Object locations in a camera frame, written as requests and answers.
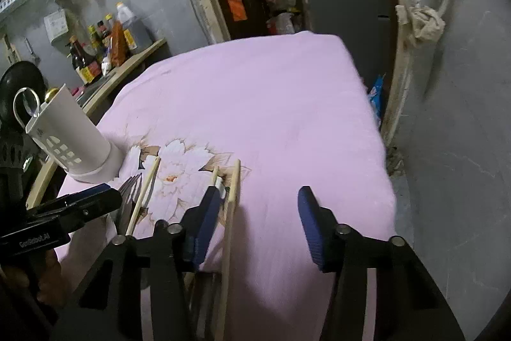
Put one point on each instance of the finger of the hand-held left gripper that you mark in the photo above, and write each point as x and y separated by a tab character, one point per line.
90	190
96	205

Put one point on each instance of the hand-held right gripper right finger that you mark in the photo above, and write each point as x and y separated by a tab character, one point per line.
311	229

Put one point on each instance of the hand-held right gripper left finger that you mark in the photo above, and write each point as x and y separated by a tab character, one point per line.
203	223

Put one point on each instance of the metal fork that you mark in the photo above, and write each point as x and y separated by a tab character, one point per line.
129	191

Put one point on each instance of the white utensil holder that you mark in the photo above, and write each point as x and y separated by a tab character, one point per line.
68	125

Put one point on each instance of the person's left hand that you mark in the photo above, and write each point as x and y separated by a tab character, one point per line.
54	277

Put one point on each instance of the small white utensil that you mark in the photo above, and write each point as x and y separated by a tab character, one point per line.
220	192

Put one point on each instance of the pink sponge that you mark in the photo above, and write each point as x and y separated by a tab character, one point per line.
78	91

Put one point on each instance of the gold round cap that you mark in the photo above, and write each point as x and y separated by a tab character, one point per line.
50	95

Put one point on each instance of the white squeeze tube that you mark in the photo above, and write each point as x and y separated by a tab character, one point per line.
106	65

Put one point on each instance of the pink floral blanket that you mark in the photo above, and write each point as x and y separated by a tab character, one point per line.
259	105

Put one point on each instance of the black wok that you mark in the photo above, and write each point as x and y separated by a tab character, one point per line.
20	79

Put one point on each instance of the orange sauce pouch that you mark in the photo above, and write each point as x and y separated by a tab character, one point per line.
118	45

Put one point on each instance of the blue packet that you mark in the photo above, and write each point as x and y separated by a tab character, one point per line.
376	95

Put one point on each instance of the yellow cap sauce bottle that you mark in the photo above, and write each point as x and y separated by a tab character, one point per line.
95	41

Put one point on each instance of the hanging metal spatula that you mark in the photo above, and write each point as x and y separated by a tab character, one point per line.
31	49

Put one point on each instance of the red cap dark bottle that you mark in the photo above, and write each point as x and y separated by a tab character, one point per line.
104	35

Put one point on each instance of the wooden knife holder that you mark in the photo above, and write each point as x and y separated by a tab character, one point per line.
10	49

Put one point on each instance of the small yellow cap bottle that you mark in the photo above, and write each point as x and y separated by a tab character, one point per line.
109	20

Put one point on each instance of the clear oil jug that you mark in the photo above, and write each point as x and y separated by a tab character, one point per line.
125	19

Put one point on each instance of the clear plastic bag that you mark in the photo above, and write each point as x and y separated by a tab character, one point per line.
281	23

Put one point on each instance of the orange paper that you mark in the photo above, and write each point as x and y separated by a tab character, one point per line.
235	5

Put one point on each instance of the grey cabinet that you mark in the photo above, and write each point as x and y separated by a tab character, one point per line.
343	9

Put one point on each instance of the knotted beige rag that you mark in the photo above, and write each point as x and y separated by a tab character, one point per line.
423	23

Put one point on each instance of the white wall box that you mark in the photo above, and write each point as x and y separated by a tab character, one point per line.
56	27

